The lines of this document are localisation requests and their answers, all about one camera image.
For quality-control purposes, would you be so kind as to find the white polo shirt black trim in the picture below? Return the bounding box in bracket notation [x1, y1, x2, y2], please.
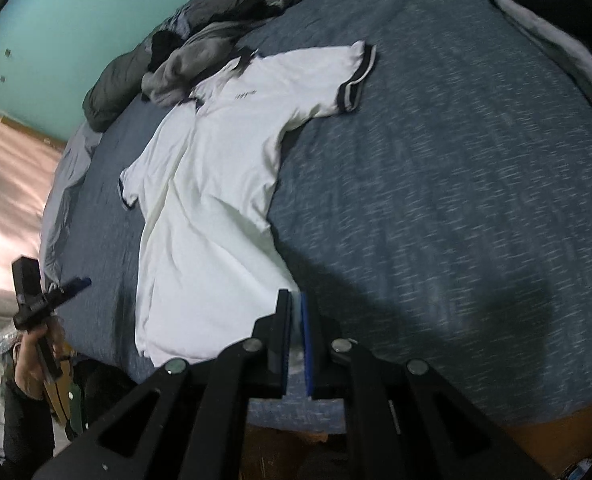
[119, 41, 376, 366]

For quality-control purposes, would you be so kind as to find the left forearm black sleeve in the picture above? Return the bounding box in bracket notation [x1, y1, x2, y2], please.
[3, 382, 55, 479]

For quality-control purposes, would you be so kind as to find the person's left hand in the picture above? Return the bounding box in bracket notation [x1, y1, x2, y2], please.
[14, 318, 64, 401]

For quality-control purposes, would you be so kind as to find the light grey bed sheet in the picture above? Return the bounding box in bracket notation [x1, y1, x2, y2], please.
[38, 122, 102, 289]

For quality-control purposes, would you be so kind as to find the blue patterned bed cover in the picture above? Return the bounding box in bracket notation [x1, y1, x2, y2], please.
[60, 0, 592, 425]

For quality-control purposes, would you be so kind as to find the dark grey rolled duvet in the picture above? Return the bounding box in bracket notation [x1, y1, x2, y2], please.
[83, 0, 300, 132]

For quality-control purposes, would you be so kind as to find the grey knit sweater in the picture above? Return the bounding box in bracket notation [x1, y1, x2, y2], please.
[140, 21, 256, 106]

